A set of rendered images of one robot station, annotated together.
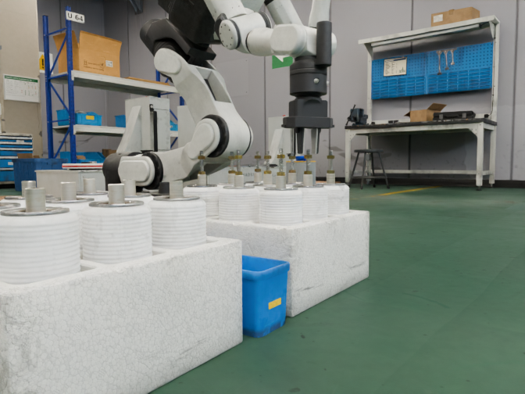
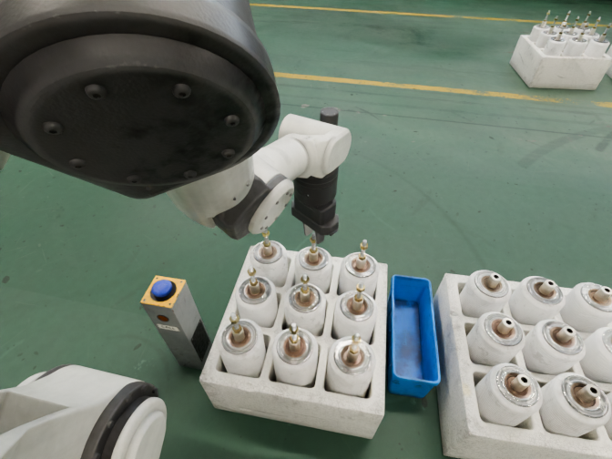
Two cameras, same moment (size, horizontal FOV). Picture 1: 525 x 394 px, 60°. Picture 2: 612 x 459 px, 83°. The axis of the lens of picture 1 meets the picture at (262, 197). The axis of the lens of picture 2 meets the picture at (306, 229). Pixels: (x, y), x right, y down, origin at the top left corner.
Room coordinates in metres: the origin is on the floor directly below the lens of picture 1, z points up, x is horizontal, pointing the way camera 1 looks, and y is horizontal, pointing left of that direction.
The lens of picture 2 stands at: (1.34, 0.39, 0.93)
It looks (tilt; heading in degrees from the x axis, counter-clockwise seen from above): 46 degrees down; 244
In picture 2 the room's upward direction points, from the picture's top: straight up
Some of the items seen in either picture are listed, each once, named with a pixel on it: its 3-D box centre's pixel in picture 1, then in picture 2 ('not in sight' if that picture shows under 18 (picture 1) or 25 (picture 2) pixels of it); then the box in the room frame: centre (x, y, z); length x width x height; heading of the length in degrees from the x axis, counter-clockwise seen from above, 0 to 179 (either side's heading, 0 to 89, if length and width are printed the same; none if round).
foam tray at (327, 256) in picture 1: (268, 248); (305, 332); (1.15, -0.01, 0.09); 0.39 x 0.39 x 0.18; 54
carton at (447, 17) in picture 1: (455, 19); not in sight; (5.42, -2.26, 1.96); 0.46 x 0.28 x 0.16; 48
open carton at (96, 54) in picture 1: (87, 58); not in sight; (6.12, 2.30, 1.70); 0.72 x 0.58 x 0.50; 145
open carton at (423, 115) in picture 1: (425, 115); not in sight; (5.53, -1.97, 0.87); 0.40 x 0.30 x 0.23; 38
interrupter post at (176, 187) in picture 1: (176, 191); (493, 280); (0.74, 0.14, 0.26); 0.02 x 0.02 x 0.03
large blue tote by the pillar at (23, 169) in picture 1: (41, 174); not in sight; (5.20, 2.54, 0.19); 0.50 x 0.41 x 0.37; 57
